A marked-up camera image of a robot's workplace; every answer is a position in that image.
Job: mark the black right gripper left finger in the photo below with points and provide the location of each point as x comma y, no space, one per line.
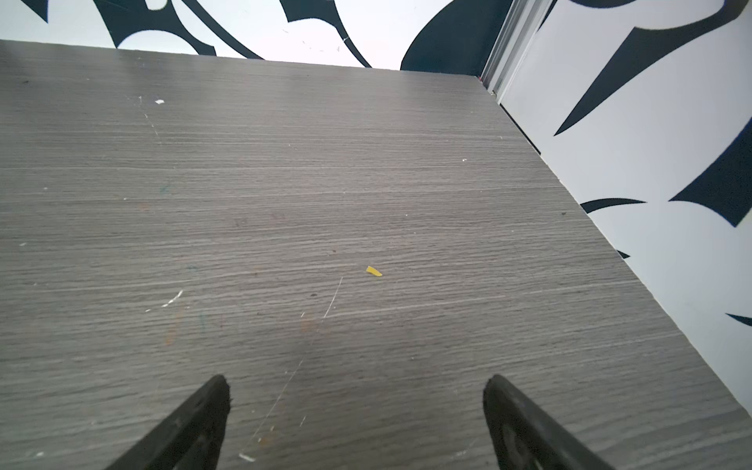
191,437

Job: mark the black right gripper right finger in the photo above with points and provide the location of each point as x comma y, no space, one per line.
524,436

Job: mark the yellow scrap on table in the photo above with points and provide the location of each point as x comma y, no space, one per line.
373,271

